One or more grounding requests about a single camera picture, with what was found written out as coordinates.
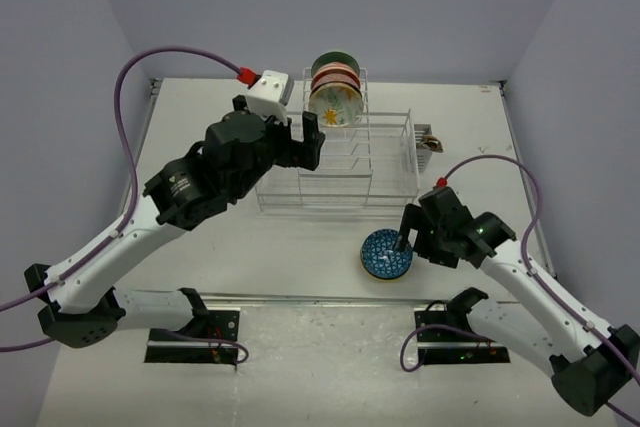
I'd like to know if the black leaf pattern bowl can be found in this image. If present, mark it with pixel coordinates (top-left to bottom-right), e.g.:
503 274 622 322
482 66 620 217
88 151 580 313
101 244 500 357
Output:
311 71 361 92

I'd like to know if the yellow floral cream bowl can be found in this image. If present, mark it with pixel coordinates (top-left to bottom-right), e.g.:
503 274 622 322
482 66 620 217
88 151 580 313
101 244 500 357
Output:
307 82 364 128

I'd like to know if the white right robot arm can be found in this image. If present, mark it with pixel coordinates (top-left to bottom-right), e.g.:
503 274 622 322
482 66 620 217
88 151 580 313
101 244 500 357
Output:
396 187 639 417

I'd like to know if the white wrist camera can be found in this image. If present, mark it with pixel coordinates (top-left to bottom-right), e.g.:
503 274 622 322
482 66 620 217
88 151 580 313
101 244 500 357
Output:
434 177 449 189
245 70 294 124

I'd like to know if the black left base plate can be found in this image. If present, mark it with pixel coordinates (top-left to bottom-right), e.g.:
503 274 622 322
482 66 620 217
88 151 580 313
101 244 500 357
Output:
144 307 247 367

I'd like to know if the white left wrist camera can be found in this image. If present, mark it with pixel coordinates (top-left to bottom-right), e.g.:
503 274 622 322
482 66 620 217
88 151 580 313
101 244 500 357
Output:
245 70 294 124

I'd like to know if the aluminium table edge rail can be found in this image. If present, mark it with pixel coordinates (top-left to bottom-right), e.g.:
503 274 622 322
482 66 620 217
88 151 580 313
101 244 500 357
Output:
74 77 161 303

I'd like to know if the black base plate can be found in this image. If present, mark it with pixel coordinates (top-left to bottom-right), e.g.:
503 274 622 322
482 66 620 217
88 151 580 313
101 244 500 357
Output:
414 305 511 366
144 307 247 367

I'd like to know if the dark green bowl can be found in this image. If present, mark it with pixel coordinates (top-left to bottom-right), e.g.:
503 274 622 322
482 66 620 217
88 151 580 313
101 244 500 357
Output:
311 50 360 76

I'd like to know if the white wire dish rack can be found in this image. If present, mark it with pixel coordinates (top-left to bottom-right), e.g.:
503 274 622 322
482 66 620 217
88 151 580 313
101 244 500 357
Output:
255 68 419 216

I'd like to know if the orange leaf pattern bowl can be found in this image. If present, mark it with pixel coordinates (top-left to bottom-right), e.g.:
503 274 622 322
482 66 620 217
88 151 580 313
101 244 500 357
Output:
312 62 360 86

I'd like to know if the blue triangle pattern bowl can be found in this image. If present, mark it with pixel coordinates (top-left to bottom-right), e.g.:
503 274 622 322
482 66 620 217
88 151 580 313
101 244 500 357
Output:
360 229 413 278

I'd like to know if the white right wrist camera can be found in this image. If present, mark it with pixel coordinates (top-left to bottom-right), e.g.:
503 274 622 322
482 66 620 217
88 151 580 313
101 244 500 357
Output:
434 177 449 189

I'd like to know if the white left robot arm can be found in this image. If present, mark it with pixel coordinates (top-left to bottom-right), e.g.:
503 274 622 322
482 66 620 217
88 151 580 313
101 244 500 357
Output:
25 95 325 349

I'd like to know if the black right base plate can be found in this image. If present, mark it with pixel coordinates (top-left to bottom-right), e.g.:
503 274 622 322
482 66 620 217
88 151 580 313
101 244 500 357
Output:
414 305 511 366

